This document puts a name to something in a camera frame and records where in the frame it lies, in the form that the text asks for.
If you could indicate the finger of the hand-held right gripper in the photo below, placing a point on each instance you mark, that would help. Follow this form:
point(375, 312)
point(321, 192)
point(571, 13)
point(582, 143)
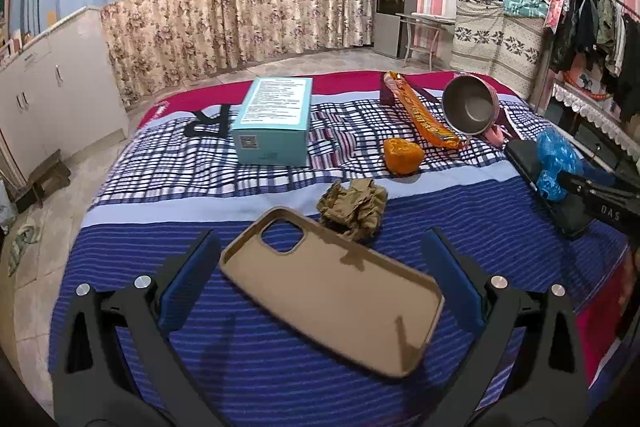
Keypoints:
point(595, 186)

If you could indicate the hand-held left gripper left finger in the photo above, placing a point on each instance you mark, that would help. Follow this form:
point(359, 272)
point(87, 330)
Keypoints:
point(185, 292)

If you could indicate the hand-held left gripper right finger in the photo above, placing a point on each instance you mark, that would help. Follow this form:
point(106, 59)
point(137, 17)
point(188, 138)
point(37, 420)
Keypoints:
point(457, 287)

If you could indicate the blue plastic bag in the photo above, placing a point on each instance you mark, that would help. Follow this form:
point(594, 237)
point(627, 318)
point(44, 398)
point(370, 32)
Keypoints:
point(555, 162)

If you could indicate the black bag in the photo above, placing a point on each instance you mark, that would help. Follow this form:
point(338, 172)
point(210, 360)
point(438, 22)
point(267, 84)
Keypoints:
point(525, 162)

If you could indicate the brown paper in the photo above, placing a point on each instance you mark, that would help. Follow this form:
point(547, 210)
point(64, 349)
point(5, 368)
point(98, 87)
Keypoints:
point(352, 207)

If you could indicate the tan phone case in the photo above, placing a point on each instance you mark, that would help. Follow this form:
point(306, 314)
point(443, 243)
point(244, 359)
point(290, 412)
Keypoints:
point(325, 287)

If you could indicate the low table with lace cloth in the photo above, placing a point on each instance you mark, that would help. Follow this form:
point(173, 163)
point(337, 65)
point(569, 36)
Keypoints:
point(585, 99)

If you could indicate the bed with plaid blanket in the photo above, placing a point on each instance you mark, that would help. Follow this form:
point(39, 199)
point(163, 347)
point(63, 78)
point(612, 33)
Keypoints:
point(175, 187)

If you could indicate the pink metal bowl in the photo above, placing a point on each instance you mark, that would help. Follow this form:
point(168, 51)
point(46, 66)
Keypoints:
point(467, 107)

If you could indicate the row of hanging clothes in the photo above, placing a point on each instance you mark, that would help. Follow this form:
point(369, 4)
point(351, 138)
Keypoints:
point(600, 32)

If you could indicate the green slippers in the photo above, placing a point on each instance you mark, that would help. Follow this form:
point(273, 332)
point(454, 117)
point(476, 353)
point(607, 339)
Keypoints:
point(22, 242)

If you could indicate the orange snack wrapper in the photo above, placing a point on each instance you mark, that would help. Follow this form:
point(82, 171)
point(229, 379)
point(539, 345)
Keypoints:
point(425, 117)

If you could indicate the beige patterned cloth cover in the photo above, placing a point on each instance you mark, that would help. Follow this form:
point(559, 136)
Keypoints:
point(495, 42)

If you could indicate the wooden stool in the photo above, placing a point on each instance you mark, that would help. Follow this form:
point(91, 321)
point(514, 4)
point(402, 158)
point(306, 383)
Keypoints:
point(45, 177)

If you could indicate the teal cardboard box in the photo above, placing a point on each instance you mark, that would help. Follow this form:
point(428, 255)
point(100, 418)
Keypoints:
point(272, 127)

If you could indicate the teal clothes pile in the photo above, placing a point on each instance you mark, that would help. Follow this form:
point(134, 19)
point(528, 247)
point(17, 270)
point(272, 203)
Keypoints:
point(525, 4)

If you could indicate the small folding table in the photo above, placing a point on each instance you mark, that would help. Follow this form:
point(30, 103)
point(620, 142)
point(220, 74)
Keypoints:
point(425, 18)

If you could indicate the white cabinet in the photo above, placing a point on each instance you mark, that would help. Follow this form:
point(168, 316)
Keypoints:
point(65, 77)

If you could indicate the grey water dispenser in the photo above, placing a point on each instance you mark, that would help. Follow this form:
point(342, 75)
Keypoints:
point(395, 32)

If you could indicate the blue floral curtain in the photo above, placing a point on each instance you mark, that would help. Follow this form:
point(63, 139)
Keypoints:
point(200, 22)

